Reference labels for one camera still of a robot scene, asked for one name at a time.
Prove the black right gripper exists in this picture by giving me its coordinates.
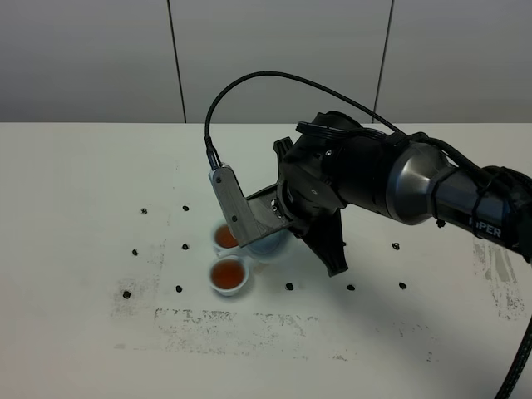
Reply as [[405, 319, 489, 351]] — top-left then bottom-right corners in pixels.
[[274, 111, 366, 277]]

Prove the light blue porcelain teapot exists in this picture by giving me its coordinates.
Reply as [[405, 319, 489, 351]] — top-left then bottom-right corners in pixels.
[[212, 230, 291, 264]]

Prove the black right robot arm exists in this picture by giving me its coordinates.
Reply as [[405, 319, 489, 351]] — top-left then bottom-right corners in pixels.
[[273, 111, 531, 276]]

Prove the far light blue teacup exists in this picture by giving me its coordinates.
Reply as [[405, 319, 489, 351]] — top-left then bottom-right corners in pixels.
[[210, 220, 246, 258]]

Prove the light blue teacup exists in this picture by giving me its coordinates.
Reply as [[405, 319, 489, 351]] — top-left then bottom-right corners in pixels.
[[210, 220, 246, 258], [209, 255, 249, 297]]

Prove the near light blue teacup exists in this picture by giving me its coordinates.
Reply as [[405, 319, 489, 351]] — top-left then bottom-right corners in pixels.
[[209, 255, 249, 297]]

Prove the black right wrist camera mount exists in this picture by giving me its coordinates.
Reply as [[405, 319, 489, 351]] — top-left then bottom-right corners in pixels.
[[209, 165, 293, 247]]

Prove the braided black camera cable right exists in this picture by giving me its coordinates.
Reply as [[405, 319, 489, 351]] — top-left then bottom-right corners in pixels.
[[202, 71, 532, 399]]

